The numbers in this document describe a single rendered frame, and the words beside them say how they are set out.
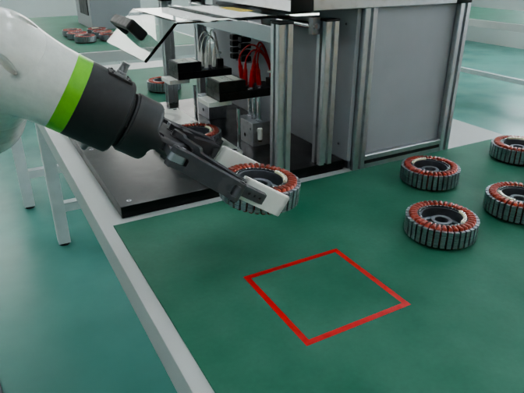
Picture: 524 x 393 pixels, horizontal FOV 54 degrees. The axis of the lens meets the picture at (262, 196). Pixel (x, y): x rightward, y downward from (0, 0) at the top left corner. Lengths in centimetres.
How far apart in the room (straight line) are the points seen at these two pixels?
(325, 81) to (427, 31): 26
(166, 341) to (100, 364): 114
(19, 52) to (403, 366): 52
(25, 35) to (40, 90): 6
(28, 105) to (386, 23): 70
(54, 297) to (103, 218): 121
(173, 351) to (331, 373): 18
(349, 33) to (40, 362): 136
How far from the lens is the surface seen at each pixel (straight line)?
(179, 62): 131
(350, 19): 103
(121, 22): 93
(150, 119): 62
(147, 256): 78
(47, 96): 59
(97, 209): 95
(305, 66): 116
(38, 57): 59
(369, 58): 104
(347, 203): 94
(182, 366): 59
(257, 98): 114
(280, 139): 97
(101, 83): 60
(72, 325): 194
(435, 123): 123
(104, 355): 179
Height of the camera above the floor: 115
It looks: 25 degrees down
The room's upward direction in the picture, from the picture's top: straight up
